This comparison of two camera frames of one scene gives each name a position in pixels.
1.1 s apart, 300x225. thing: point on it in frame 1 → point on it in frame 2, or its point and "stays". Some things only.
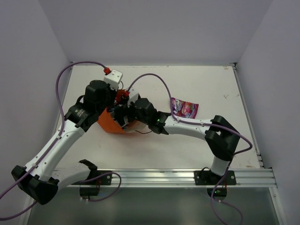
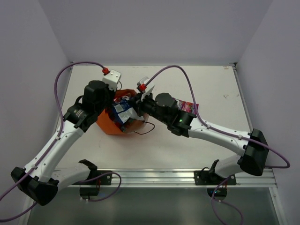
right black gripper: [122, 111] → [139, 103]
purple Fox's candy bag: [183, 108] stays
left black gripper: [112, 103] stays
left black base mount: [91, 187] stays
